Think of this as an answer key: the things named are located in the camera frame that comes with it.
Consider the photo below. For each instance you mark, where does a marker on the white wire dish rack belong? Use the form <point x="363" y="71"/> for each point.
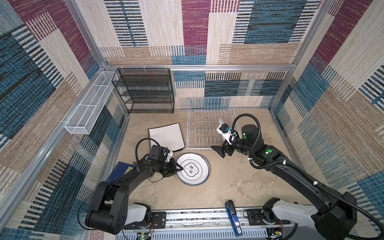
<point x="204" y="116"/>

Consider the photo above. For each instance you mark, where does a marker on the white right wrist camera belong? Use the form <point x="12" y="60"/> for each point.
<point x="227" y="133"/>

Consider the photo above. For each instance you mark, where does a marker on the white mesh wall basket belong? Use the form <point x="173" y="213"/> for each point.
<point x="88" y="111"/>

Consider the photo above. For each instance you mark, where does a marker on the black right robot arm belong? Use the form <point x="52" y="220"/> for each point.
<point x="334" y="214"/>

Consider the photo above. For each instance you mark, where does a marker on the aluminium mounting rail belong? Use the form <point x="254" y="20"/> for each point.
<point x="212" y="224"/>

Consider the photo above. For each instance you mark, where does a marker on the pink calculator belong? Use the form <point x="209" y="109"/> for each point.
<point x="96" y="235"/>

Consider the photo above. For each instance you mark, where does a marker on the black mesh shelf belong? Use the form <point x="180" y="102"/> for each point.
<point x="145" y="90"/>

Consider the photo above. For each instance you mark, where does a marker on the blue stapler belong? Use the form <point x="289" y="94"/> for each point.
<point x="232" y="213"/>

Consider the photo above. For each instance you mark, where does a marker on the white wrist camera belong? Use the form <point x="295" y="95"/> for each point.
<point x="167" y="155"/>
<point x="227" y="133"/>

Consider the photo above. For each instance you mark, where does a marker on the white round plate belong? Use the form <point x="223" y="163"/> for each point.
<point x="222" y="126"/>
<point x="196" y="169"/>

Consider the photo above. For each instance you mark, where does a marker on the blue book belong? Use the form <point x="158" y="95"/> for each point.
<point x="119" y="171"/>

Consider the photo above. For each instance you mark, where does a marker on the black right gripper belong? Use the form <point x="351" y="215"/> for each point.
<point x="220" y="149"/>

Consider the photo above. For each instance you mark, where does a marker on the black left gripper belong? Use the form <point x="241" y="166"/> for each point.
<point x="173" y="168"/>

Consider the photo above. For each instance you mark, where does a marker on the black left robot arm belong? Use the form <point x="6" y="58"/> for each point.
<point x="108" y="210"/>

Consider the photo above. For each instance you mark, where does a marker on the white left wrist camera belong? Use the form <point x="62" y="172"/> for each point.
<point x="167" y="155"/>

